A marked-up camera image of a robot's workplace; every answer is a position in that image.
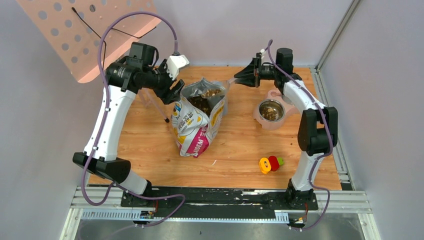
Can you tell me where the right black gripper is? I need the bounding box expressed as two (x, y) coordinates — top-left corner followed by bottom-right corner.
(235, 57), (281, 87)

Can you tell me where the pet food bag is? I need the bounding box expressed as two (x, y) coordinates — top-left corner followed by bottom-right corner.
(171, 78), (224, 158)

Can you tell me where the clear plastic scoop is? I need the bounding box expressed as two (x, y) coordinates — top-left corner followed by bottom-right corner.
(200, 78), (237, 99)

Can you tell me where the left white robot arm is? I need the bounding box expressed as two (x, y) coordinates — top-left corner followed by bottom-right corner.
(72, 42), (190, 207)

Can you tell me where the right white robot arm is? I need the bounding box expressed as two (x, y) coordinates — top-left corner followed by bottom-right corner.
(234, 46), (338, 209)

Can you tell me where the pink double pet bowl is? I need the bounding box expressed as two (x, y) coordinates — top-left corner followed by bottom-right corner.
(252, 89), (299, 131)

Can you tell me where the translucent plastic container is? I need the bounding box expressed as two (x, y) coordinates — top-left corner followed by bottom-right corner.
(220, 88), (229, 117)

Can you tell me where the colourful stacking toy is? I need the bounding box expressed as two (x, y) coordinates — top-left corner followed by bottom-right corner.
(258, 155), (284, 174)

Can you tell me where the pink music stand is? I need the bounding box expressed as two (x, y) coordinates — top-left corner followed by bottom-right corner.
(18, 0), (161, 84)

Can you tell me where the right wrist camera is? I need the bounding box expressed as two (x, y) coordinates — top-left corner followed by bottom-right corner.
(260, 48), (267, 59)

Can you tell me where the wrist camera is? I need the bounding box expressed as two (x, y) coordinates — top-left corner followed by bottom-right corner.
(260, 48), (267, 59)
(165, 54), (190, 81)

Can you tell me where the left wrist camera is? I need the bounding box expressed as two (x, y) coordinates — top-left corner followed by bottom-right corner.
(165, 54), (190, 81)

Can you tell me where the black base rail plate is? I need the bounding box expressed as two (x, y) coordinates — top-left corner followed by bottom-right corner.
(120, 186), (319, 219)

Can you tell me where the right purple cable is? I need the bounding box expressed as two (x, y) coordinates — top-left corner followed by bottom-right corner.
(264, 39), (334, 232)

